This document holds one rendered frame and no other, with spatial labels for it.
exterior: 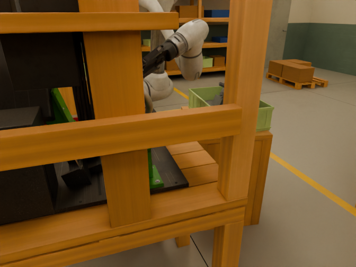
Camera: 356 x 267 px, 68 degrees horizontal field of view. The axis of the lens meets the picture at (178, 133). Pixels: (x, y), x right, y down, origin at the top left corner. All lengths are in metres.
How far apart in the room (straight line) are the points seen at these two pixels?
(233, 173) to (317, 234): 1.48
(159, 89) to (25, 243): 1.21
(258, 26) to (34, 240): 0.95
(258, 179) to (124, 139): 1.44
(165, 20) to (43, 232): 0.77
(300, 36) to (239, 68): 8.61
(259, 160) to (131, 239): 1.19
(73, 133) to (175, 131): 0.27
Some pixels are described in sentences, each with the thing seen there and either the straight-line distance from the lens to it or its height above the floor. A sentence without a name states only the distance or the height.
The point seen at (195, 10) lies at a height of 1.58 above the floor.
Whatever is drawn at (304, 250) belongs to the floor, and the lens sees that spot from 2.23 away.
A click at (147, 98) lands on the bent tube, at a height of 1.24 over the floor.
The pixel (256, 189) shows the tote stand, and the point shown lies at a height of 0.35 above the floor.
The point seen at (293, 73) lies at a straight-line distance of 6.47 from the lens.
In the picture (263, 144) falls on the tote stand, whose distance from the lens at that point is 1.88.
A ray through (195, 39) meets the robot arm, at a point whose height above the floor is 1.43.
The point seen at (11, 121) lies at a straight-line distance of 0.95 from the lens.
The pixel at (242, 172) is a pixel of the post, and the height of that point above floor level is 1.00.
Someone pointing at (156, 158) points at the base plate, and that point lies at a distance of 1.28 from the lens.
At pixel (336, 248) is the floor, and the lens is 2.35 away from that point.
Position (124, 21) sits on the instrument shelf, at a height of 1.52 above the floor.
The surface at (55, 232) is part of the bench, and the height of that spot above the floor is 0.88.
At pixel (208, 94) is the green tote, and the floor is 0.90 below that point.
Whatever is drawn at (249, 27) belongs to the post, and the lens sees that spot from 0.84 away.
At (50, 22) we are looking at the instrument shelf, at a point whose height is 1.52.
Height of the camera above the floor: 1.54
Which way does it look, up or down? 25 degrees down
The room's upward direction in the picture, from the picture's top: straight up
